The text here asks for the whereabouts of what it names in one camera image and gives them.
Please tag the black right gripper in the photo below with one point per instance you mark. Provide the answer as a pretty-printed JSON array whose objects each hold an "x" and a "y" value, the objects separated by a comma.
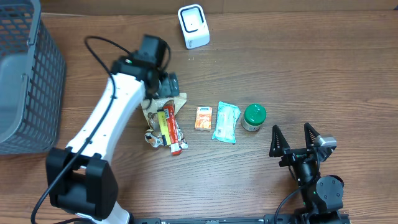
[{"x": 292, "y": 155}]

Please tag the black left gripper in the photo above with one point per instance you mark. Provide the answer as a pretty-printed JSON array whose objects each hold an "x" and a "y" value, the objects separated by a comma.
[{"x": 170, "y": 86}]

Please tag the red snack stick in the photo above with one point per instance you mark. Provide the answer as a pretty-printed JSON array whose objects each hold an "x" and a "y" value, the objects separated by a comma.
[{"x": 173, "y": 133}]

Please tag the yellow snack stick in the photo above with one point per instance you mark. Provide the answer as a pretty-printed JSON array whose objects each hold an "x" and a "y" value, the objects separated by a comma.
[{"x": 164, "y": 128}]

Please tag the green lid jar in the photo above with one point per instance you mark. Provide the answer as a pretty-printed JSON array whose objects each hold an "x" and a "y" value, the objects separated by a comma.
[{"x": 254, "y": 116}]

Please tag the orange tissue pack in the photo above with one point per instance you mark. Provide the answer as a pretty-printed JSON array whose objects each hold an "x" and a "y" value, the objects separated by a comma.
[{"x": 203, "y": 118}]

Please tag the beige snack pouch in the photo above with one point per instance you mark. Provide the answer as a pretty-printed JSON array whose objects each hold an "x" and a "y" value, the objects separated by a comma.
[{"x": 150, "y": 109}]

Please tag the teal wet wipes pack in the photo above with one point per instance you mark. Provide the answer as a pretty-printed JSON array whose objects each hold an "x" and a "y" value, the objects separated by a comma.
[{"x": 227, "y": 116}]

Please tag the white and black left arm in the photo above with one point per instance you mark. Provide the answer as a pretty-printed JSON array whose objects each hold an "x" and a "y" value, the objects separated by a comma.
[{"x": 80, "y": 178}]

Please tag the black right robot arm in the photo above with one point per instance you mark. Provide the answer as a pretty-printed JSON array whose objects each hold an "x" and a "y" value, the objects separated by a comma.
[{"x": 322, "y": 196}]

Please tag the white barcode scanner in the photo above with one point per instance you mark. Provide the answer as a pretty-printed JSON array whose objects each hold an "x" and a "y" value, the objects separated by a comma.
[{"x": 194, "y": 26}]

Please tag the grey plastic mesh basket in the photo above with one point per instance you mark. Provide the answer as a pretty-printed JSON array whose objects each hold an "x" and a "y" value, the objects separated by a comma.
[{"x": 33, "y": 72}]

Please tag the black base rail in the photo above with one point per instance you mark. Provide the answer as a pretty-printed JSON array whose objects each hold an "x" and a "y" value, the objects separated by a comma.
[{"x": 266, "y": 219}]

